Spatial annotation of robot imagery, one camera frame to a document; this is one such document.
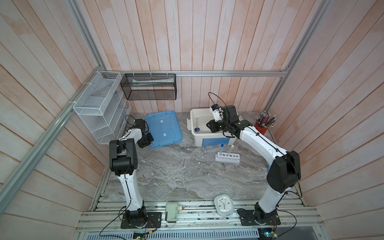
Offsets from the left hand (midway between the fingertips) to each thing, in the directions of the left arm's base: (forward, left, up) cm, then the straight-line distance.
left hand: (150, 143), depth 102 cm
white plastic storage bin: (-4, -35, +15) cm, 38 cm away
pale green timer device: (-42, -18, +4) cm, 46 cm away
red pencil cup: (+5, -76, +9) cm, 77 cm away
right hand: (+1, -38, +20) cm, 43 cm away
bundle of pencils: (+10, -78, +14) cm, 80 cm away
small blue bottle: (+13, -33, 0) cm, 35 cm away
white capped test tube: (-11, -53, +4) cm, 55 cm away
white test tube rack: (-12, -51, +3) cm, 52 cm away
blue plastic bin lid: (+15, -8, 0) cm, 17 cm away
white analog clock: (-39, -46, +2) cm, 60 cm away
